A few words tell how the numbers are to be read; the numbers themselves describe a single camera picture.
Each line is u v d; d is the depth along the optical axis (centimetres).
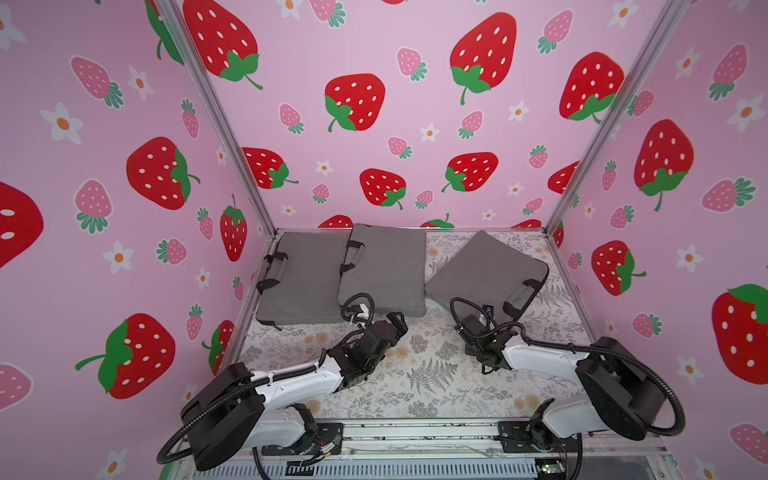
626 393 43
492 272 106
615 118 87
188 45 72
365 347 63
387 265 106
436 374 86
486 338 70
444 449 73
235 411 41
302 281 100
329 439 72
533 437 67
